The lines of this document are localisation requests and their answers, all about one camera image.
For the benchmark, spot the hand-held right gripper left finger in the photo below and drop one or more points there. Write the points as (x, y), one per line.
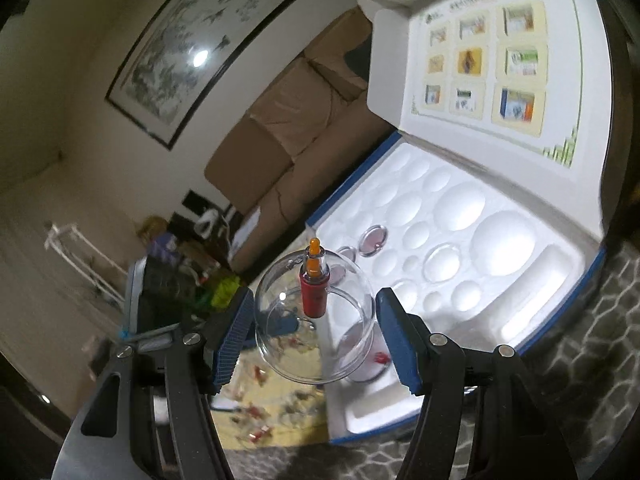
(232, 340)

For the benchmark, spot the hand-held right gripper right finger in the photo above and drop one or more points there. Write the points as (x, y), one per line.
(397, 340)

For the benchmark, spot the wide clear cupping cup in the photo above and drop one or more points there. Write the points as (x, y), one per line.
(382, 357)

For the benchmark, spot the pile of clear cupping cups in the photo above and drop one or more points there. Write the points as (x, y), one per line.
(260, 410)

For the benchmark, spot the large cupping cup red valve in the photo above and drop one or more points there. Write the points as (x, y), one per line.
(312, 295)

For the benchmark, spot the medium clear cupping cup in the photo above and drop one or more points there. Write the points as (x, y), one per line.
(445, 260)

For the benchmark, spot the small clear cupping cup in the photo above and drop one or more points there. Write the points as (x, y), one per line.
(372, 240)
(346, 252)

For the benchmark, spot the white foam-lined box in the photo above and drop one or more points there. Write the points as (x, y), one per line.
(500, 280)

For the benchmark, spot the green cloth bundle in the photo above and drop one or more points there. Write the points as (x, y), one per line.
(222, 292)

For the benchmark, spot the white rack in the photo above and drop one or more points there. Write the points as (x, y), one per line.
(75, 245)

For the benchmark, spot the brown sofa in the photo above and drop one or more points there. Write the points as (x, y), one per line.
(280, 160)

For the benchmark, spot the grey patterned blanket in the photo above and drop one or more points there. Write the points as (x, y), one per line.
(575, 350)

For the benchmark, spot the framed ink painting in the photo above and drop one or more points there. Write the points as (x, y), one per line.
(200, 45)

